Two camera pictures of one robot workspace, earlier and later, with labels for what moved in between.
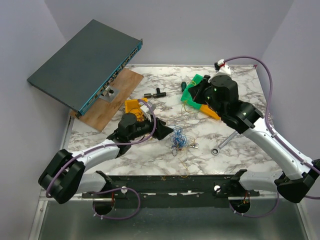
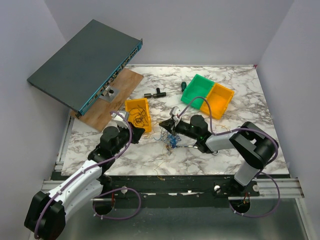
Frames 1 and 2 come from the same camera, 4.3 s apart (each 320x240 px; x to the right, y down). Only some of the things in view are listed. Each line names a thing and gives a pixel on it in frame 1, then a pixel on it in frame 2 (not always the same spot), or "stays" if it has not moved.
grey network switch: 78,74 stays
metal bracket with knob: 109,94 stays
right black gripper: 196,91 → 169,125
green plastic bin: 186,98 stays
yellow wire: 187,136 → 167,149
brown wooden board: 100,113 stays
